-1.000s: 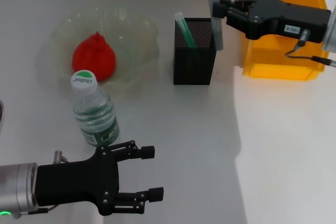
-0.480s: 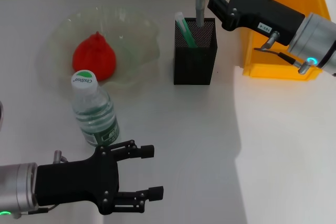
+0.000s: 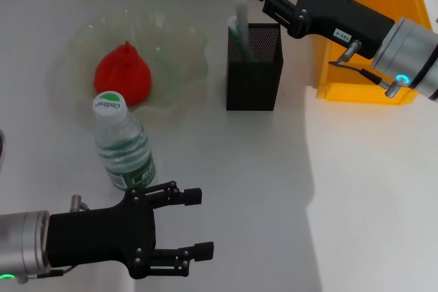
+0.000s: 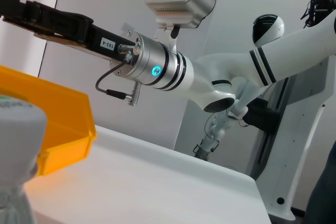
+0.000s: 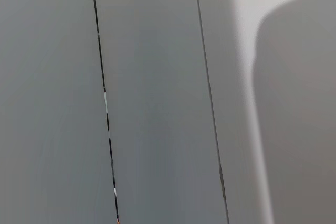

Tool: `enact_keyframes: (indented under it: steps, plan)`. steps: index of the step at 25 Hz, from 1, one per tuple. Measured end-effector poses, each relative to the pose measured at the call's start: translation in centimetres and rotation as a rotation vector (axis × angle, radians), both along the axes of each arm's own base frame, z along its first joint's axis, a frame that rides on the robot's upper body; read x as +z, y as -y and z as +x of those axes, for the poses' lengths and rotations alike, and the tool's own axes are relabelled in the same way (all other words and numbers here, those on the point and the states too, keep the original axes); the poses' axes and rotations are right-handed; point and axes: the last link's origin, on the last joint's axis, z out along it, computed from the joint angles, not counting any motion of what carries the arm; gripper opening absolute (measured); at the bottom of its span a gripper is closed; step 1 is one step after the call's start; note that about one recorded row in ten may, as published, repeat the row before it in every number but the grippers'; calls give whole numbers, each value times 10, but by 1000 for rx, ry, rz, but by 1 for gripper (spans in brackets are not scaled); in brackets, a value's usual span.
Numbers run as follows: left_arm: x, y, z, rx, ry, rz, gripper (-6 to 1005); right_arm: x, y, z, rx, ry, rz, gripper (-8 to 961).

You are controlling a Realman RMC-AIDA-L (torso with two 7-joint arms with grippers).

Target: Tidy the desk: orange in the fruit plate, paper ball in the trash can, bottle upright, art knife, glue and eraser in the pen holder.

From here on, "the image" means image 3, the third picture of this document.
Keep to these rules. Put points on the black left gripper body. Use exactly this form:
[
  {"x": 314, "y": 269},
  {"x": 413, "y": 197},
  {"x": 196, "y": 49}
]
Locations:
[{"x": 99, "y": 237}]

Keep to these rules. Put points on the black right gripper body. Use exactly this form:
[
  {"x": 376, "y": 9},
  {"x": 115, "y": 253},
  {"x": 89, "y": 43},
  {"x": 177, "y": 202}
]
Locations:
[{"x": 338, "y": 18}]

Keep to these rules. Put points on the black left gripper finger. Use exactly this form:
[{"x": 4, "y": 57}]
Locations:
[
  {"x": 202, "y": 251},
  {"x": 190, "y": 196}
]

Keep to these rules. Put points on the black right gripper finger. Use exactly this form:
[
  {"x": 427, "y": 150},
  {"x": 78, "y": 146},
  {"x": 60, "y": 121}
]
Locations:
[{"x": 273, "y": 1}]

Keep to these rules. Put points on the silver glitter pen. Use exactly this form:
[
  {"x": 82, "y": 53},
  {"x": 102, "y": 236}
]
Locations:
[{"x": 243, "y": 28}]

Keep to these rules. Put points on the green utility knife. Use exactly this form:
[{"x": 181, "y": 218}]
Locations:
[{"x": 236, "y": 33}]

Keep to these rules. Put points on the clear green-label water bottle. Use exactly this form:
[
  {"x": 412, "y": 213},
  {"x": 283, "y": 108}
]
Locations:
[{"x": 123, "y": 145}]

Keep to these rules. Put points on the red-orange toy orange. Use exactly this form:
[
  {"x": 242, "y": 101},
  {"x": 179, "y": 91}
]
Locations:
[{"x": 126, "y": 69}]

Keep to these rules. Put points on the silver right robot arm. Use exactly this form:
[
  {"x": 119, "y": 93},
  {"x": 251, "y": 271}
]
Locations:
[{"x": 407, "y": 52}]

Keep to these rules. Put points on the black mesh pen holder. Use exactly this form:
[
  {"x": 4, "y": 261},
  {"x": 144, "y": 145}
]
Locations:
[{"x": 255, "y": 83}]

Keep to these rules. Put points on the wavy clear glass fruit plate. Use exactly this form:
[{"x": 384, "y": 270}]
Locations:
[{"x": 171, "y": 49}]

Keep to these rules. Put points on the yellow plastic bin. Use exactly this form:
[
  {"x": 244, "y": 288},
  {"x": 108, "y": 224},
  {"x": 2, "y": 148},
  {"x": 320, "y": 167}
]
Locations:
[{"x": 373, "y": 80}]

